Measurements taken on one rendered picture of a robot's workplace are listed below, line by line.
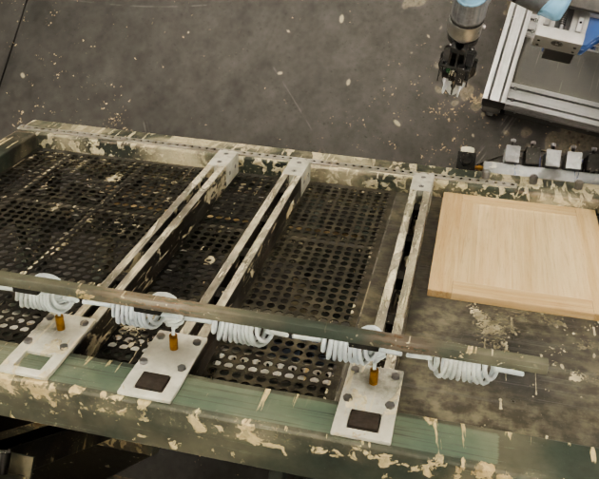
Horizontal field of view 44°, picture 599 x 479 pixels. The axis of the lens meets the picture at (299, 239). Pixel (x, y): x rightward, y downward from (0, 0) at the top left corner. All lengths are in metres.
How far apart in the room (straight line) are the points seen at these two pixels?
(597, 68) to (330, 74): 1.09
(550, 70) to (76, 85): 2.11
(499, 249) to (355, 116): 1.43
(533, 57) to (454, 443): 2.10
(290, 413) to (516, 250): 0.94
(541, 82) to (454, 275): 1.39
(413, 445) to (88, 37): 2.88
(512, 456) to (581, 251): 0.92
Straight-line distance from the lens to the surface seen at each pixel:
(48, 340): 1.52
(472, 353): 1.23
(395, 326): 1.58
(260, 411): 1.32
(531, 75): 3.13
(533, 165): 2.50
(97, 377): 1.42
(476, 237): 2.08
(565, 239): 2.15
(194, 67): 3.53
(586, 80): 3.15
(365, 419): 1.30
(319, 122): 3.32
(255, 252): 1.82
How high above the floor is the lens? 3.18
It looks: 78 degrees down
